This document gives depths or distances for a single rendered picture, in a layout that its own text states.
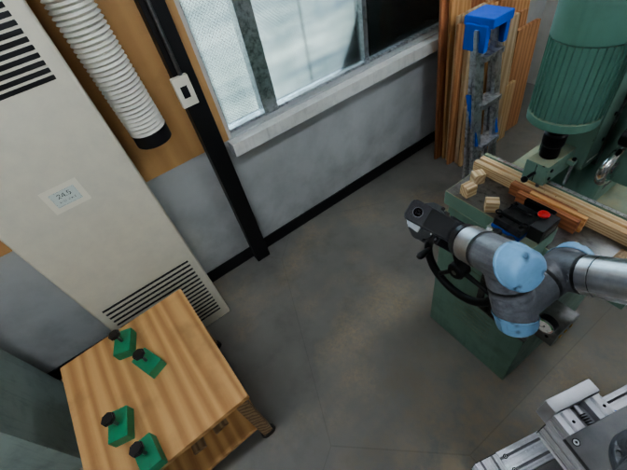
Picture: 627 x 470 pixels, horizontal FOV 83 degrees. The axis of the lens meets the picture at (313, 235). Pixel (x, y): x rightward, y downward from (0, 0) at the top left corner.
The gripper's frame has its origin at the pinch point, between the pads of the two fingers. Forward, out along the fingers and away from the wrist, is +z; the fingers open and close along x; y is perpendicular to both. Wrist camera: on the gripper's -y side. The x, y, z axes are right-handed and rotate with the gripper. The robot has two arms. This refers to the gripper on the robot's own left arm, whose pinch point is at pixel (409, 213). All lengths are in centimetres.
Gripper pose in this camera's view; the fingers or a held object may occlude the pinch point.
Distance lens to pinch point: 91.7
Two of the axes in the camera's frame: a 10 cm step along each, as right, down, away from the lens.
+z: -2.6, -3.1, 9.2
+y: 8.4, 4.0, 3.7
